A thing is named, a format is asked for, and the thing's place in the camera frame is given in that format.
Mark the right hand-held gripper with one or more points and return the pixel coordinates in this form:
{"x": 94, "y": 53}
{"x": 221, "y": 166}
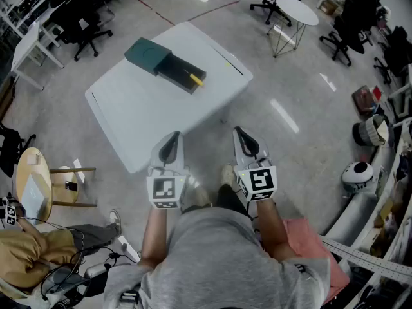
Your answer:
{"x": 260, "y": 180}

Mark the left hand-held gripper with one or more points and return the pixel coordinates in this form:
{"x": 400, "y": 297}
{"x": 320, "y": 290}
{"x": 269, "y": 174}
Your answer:
{"x": 165, "y": 187}

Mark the dark green tool box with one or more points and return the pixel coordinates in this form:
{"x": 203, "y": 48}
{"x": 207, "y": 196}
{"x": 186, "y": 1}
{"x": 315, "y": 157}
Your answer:
{"x": 148, "y": 55}

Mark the person's left forearm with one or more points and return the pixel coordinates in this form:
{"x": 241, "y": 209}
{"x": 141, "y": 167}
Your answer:
{"x": 154, "y": 237}

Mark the person's right forearm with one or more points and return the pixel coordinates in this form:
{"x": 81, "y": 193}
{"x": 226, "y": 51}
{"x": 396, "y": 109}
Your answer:
{"x": 273, "y": 230}

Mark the cardboard box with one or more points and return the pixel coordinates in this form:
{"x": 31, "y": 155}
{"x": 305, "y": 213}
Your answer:
{"x": 329, "y": 6}

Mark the person's right shoe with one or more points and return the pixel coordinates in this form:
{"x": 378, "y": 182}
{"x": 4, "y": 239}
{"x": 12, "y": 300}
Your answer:
{"x": 228, "y": 174}

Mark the person's shoe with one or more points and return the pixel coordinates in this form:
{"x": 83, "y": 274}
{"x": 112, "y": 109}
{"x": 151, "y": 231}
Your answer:
{"x": 228, "y": 174}
{"x": 199, "y": 195}

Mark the person's left shoe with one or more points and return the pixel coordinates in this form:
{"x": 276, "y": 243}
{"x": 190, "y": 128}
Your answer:
{"x": 199, "y": 195}

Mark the person's black trousers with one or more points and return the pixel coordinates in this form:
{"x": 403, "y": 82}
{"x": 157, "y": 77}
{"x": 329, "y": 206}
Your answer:
{"x": 230, "y": 198}

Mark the black phone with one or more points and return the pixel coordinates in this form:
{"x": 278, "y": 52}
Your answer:
{"x": 71, "y": 185}

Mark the wooden stool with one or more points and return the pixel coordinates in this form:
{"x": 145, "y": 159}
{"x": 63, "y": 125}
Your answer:
{"x": 64, "y": 175}

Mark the person's grey shirt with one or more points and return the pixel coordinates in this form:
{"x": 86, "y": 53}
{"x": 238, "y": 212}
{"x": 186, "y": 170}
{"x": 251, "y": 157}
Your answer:
{"x": 219, "y": 253}

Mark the white panda shaped device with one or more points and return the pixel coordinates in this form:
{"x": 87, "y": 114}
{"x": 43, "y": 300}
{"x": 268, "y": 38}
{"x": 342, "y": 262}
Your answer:
{"x": 357, "y": 172}

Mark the knitted black and white basket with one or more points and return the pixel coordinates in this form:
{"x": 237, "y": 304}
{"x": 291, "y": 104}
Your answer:
{"x": 367, "y": 132}

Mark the white curved bench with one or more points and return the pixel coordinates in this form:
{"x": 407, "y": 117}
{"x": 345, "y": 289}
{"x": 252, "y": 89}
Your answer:
{"x": 354, "y": 214}

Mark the open bag with items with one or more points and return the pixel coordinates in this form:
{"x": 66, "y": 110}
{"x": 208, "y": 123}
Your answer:
{"x": 365, "y": 101}

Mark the pink seat cushion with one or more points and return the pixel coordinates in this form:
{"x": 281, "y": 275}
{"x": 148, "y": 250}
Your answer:
{"x": 317, "y": 256}

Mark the small white card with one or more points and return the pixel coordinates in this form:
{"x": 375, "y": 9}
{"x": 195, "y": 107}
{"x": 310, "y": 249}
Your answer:
{"x": 33, "y": 159}

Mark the round wooden table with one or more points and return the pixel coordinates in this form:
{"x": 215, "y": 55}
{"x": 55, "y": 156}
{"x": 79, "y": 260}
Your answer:
{"x": 30, "y": 172}

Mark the round white table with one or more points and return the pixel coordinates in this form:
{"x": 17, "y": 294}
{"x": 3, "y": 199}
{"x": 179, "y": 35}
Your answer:
{"x": 296, "y": 10}

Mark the white rectangular desk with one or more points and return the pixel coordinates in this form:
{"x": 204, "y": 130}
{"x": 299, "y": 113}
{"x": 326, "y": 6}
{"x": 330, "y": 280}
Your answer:
{"x": 25, "y": 47}

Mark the perforated metal rail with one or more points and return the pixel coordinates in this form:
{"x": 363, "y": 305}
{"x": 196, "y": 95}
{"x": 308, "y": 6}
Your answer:
{"x": 370, "y": 257}

